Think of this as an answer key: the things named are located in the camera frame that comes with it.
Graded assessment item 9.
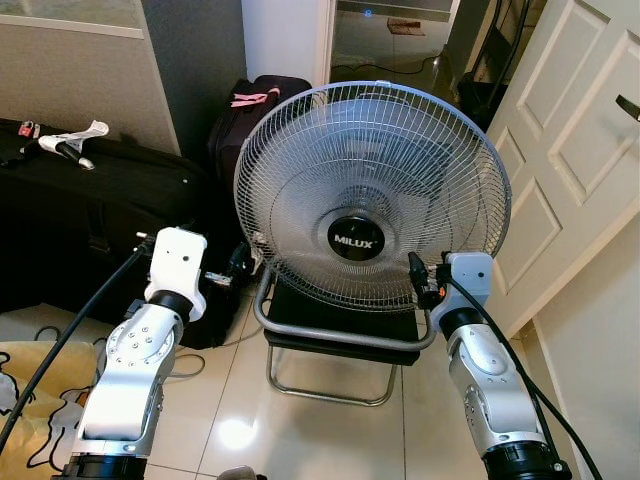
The black hallway stand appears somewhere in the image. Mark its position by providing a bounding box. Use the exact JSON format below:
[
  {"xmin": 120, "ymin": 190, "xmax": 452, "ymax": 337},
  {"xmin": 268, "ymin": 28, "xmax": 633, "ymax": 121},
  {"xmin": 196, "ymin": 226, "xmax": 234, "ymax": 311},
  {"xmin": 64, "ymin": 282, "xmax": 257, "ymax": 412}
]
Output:
[{"xmin": 458, "ymin": 0, "xmax": 531, "ymax": 129}]

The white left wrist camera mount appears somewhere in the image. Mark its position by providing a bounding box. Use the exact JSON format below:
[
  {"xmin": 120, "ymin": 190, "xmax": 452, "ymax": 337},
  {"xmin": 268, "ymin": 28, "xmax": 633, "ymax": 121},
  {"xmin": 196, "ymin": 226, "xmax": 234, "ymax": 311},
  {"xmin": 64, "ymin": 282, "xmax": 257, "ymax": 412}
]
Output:
[{"xmin": 145, "ymin": 227, "xmax": 209, "ymax": 321}]

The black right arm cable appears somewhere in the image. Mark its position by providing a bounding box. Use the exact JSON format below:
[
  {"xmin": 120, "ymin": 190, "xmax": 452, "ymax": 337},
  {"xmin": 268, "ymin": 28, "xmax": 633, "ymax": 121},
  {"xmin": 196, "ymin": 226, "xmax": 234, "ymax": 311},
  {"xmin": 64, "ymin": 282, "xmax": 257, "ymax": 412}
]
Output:
[{"xmin": 445, "ymin": 278, "xmax": 601, "ymax": 480}]

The small brown mat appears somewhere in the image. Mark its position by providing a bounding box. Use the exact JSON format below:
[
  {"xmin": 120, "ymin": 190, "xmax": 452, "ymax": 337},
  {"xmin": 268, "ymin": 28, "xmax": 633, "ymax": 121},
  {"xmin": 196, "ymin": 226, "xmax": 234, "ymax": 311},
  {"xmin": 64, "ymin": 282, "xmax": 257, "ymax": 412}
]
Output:
[{"xmin": 387, "ymin": 17, "xmax": 427, "ymax": 37}]

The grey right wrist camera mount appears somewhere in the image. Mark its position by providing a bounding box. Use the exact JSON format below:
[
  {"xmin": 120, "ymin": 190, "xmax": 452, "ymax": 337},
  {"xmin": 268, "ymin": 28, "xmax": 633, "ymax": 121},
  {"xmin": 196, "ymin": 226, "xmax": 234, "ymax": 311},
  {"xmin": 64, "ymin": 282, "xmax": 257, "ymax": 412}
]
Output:
[{"xmin": 440, "ymin": 252, "xmax": 495, "ymax": 331}]

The pink ribbon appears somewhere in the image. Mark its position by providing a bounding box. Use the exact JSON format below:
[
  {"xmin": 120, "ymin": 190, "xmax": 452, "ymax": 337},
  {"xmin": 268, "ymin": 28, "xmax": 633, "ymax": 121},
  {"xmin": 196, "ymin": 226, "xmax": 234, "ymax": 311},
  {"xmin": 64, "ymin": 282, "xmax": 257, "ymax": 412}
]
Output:
[{"xmin": 230, "ymin": 88, "xmax": 282, "ymax": 109}]

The black chair chrome frame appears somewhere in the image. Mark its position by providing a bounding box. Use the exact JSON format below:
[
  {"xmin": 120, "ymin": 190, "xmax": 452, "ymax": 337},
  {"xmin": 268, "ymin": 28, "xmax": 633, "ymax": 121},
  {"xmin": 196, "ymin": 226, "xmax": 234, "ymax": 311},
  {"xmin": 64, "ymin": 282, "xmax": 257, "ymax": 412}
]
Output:
[{"xmin": 253, "ymin": 262, "xmax": 443, "ymax": 408}]

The large black suitcase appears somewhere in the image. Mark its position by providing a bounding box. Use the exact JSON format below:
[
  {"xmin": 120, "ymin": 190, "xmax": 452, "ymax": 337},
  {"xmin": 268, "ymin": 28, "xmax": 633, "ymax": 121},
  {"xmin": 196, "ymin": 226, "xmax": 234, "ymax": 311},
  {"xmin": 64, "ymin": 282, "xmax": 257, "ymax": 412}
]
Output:
[{"xmin": 0, "ymin": 118, "xmax": 246, "ymax": 351}]

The silver MILUX table fan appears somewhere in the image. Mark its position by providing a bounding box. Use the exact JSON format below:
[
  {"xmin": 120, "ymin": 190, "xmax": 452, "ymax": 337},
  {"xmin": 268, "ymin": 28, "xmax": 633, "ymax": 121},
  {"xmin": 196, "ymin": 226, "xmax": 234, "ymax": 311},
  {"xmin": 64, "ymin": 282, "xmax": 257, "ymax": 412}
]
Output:
[{"xmin": 233, "ymin": 80, "xmax": 513, "ymax": 314}]

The grey floor cable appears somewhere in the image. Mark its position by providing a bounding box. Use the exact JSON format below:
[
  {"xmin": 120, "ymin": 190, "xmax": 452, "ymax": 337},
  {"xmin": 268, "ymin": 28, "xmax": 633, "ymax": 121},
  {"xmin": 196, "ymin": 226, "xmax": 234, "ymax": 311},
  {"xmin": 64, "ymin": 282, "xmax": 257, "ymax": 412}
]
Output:
[{"xmin": 165, "ymin": 325, "xmax": 263, "ymax": 383}]

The silver door handle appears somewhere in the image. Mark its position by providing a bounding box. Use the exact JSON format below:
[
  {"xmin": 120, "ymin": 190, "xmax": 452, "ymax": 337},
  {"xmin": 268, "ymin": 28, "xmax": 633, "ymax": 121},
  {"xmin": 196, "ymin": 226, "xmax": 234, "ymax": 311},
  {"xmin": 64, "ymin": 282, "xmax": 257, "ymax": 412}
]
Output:
[{"xmin": 615, "ymin": 95, "xmax": 640, "ymax": 123}]

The white luggage tag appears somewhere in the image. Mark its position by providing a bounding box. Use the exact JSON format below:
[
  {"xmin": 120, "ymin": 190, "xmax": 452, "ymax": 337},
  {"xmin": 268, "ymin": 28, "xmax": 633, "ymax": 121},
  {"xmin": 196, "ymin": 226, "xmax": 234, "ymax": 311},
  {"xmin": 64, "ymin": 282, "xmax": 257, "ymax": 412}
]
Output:
[{"xmin": 38, "ymin": 120, "xmax": 109, "ymax": 169}]

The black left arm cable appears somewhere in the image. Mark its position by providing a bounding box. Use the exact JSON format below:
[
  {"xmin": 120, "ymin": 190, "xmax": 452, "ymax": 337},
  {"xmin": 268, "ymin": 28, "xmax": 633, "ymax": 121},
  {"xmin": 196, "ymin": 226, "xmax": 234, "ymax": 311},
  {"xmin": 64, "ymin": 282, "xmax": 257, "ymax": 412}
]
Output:
[{"xmin": 0, "ymin": 238, "xmax": 158, "ymax": 456}]

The dark upright suitcase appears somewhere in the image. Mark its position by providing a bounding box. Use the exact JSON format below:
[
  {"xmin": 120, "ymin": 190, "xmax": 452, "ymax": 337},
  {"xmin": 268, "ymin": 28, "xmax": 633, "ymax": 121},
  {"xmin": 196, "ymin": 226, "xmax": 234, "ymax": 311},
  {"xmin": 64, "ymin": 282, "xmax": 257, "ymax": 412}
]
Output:
[{"xmin": 208, "ymin": 75, "xmax": 314, "ymax": 186}]

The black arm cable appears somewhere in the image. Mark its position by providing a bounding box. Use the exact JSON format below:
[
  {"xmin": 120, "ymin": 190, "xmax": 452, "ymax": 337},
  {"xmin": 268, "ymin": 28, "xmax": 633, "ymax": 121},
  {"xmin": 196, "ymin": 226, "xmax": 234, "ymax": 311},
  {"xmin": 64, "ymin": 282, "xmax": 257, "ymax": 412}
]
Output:
[
  {"xmin": 445, "ymin": 278, "xmax": 601, "ymax": 480},
  {"xmin": 0, "ymin": 238, "xmax": 158, "ymax": 456}
]

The white panel door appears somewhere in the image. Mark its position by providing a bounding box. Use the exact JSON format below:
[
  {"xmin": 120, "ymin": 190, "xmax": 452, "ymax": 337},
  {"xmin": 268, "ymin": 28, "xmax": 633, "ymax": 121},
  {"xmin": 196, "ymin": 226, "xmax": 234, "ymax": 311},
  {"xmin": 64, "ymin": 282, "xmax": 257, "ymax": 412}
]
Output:
[{"xmin": 487, "ymin": 0, "xmax": 640, "ymax": 338}]

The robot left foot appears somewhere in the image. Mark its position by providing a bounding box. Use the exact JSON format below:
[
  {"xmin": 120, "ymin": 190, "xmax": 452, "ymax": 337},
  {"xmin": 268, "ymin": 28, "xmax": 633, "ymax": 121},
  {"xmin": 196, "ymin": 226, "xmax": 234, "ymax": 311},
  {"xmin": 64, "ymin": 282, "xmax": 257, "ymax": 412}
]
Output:
[{"xmin": 215, "ymin": 465, "xmax": 268, "ymax": 480}]

